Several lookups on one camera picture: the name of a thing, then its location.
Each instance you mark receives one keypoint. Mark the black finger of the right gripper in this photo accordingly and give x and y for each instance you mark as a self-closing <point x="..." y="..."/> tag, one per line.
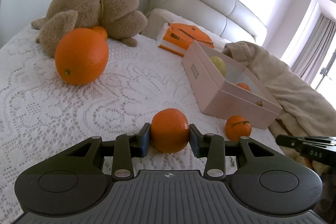
<point x="309" y="145"/>

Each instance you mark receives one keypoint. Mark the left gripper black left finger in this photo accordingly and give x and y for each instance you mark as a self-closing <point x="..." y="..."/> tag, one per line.
<point x="122" y="150"/>

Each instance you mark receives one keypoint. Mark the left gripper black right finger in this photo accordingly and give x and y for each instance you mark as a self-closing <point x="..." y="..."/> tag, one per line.
<point x="215" y="149"/>

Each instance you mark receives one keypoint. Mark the tangerine with stem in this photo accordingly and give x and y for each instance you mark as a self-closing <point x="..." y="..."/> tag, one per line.
<point x="236" y="127"/>

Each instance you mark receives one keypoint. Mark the large orange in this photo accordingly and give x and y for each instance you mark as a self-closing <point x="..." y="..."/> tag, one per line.
<point x="81" y="56"/>

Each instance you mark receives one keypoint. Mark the beige blanket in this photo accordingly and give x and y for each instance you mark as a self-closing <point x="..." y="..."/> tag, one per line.
<point x="304" y="112"/>

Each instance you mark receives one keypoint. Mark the pink cardboard box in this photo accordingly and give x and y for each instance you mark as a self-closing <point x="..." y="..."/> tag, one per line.
<point x="219" y="96"/>

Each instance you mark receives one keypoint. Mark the tangerine in box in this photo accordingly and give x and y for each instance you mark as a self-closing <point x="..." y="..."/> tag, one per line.
<point x="244" y="86"/>

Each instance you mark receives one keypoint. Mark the green pear in box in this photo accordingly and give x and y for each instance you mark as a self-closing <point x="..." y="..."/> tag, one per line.
<point x="220" y="64"/>

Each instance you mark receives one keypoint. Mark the grey window curtain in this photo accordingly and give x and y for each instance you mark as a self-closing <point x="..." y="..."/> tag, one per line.
<point x="312" y="55"/>

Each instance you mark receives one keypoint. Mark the orange gift box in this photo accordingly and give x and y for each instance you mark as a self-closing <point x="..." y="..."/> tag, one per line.
<point x="177" y="37"/>

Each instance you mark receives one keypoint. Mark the small tangerine by plush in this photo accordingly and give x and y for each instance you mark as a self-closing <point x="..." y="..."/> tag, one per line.
<point x="101" y="31"/>

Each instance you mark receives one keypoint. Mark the white pillow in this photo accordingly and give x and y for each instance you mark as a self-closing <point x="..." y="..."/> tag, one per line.
<point x="158" y="17"/>

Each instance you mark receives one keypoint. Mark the brown plush toy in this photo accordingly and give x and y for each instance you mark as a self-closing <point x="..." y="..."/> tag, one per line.
<point x="120" y="18"/>

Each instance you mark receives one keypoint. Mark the beige leather headboard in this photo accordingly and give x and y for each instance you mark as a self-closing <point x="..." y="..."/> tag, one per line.
<point x="229" y="19"/>

